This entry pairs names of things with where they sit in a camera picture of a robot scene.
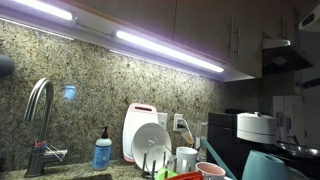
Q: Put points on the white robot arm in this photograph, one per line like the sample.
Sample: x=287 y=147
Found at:
x=311 y=22

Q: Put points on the pink white mug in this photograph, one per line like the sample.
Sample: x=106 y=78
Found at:
x=210 y=171

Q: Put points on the white pink cutting board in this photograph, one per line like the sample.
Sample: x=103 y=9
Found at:
x=137 y=115

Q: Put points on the large white bowl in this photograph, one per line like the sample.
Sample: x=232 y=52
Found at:
x=146 y=137

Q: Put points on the clear glass water tank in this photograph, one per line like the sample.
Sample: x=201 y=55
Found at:
x=201 y=133

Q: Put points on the small white plate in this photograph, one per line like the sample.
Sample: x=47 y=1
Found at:
x=157 y=157

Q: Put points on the right under-cabinet light bar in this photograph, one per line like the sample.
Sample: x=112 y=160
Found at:
x=167 y=51

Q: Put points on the under-cabinet light bar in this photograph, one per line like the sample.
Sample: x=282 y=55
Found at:
x=167 y=51
x=50 y=9

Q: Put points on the green plastic bowl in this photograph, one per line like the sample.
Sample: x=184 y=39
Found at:
x=164 y=173

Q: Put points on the metal dish rack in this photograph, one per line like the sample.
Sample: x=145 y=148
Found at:
x=171 y=166

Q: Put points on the wooden upper cabinets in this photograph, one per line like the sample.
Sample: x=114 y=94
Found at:
x=229 y=32

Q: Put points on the blue soap dispenser bottle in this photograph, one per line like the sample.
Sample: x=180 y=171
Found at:
x=102 y=151

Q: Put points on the range hood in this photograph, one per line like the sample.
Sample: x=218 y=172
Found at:
x=282 y=55

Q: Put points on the steel frying pan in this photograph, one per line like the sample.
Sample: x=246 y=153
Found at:
x=297 y=150

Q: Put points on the left under-cabinet light bar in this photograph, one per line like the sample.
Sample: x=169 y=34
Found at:
x=50 y=9

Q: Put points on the white light switch plate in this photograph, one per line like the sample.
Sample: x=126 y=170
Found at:
x=162 y=119

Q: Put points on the white wall outlet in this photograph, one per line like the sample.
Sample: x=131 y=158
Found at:
x=177 y=122

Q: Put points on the white plug with cable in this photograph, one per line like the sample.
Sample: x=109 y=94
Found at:
x=187 y=135

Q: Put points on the dark round wall object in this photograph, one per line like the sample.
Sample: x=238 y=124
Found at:
x=7 y=66

